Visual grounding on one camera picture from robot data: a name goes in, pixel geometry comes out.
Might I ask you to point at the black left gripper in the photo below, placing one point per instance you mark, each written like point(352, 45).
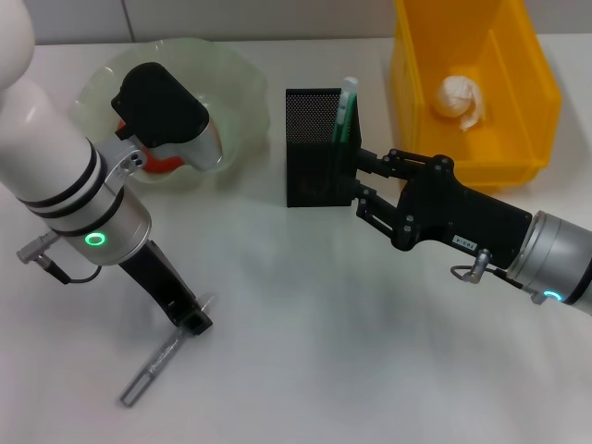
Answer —
point(157, 277)

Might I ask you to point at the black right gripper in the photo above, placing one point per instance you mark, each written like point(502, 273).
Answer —
point(462, 213)

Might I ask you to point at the silver glitter pen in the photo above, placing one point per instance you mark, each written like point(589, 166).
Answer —
point(152, 370)

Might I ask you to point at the mint green utility knife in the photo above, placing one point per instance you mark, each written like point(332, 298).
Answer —
point(344, 111)

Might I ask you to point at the white paper ball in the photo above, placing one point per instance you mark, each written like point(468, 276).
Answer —
point(455, 99)

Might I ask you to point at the black mesh pen holder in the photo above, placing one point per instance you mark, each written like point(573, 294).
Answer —
point(310, 162)

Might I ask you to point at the pale green glass fruit plate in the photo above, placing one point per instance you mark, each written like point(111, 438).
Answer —
point(236, 83)

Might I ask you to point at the yellow plastic bin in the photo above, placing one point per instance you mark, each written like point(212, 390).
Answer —
point(509, 115)

